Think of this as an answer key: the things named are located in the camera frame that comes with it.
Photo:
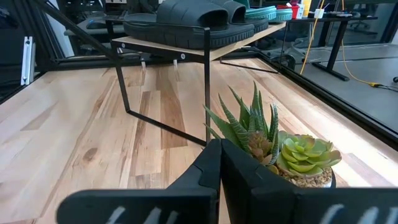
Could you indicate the white power adapter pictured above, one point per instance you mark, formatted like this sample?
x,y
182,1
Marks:
x,y
319,13

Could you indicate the wooden shelf with black frame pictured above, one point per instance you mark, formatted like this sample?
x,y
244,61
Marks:
x,y
155,46

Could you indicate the black desk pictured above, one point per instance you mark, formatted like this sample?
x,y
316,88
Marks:
x,y
338,40

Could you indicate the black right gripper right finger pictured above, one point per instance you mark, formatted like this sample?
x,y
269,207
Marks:
x,y
264,202

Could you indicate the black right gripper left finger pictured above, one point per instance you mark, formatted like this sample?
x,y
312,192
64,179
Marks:
x,y
192,205

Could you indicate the black rubber slipper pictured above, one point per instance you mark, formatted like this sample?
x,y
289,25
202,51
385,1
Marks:
x,y
186,15
236,11

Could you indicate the silver aluminium bracket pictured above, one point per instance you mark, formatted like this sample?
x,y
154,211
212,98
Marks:
x,y
28,62

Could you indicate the small potted succulent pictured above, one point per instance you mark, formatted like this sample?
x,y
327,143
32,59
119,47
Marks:
x,y
304,152

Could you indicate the black computer mouse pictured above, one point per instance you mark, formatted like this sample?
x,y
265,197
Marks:
x,y
96,24

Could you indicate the green rubber slipper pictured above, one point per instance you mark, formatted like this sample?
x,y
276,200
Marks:
x,y
261,14
283,15

